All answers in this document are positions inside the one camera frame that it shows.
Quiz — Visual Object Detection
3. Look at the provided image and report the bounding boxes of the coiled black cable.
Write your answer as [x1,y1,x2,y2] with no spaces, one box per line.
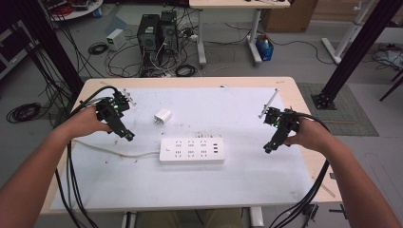
[87,41,109,56]
[174,64,199,78]
[6,102,43,124]

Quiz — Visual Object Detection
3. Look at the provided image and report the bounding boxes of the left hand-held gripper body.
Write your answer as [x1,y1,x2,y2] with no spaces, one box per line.
[94,88,138,123]

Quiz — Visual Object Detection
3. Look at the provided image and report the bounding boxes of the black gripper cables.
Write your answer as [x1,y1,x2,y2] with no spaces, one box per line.
[268,112,332,228]
[54,85,123,228]

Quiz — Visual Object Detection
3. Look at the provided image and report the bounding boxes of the grey floor mat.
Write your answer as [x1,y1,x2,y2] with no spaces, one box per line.
[296,82,380,138]

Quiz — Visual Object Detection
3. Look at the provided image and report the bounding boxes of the white power strip cable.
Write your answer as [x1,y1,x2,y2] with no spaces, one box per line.
[71,138,162,159]

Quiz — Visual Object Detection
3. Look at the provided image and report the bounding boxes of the black computer tower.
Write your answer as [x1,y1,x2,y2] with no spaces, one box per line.
[136,13,162,69]
[159,9,180,57]

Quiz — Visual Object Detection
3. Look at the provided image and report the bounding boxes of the white charger plug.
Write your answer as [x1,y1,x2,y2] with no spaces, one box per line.
[153,107,173,125]

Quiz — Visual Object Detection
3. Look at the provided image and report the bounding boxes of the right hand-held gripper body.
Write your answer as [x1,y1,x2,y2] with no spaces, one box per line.
[258,88,300,134]

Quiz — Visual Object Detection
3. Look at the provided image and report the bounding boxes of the white-legged wooden desk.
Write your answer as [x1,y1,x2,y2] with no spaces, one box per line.
[188,0,292,67]

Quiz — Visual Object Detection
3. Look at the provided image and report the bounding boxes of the person's right hand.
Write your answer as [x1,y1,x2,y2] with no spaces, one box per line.
[284,116,332,154]

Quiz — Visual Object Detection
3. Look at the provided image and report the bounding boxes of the white table leg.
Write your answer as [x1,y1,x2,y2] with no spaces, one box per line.
[121,211,138,228]
[249,205,265,228]

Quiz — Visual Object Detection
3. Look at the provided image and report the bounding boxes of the white box device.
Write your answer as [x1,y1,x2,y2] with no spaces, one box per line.
[106,28,127,52]

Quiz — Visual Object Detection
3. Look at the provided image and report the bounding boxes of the person's left hand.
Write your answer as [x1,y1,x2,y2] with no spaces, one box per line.
[67,105,112,139]

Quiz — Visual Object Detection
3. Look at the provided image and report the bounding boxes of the black metal frame post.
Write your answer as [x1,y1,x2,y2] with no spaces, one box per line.
[311,0,403,111]
[12,0,86,96]

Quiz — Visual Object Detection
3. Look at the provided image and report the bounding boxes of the white power strip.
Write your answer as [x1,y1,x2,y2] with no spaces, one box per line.
[159,136,226,165]

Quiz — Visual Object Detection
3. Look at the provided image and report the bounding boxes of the brown cardboard box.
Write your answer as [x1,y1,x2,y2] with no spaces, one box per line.
[259,0,319,33]

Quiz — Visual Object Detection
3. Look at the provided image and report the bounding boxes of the white metal stand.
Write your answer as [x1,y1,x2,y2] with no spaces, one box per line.
[320,0,375,66]

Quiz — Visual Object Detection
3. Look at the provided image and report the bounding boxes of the white table mat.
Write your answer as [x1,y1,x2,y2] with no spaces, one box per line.
[49,86,318,212]

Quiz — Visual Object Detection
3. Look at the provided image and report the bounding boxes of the round white table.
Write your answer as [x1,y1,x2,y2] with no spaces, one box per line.
[40,0,105,22]

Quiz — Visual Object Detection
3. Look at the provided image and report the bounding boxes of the blue storage box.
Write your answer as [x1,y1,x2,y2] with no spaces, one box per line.
[255,33,275,62]

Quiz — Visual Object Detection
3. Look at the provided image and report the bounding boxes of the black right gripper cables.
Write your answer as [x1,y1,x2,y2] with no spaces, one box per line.
[268,112,332,228]

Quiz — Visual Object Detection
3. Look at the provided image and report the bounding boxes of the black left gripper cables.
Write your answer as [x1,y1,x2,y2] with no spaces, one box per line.
[54,85,123,228]

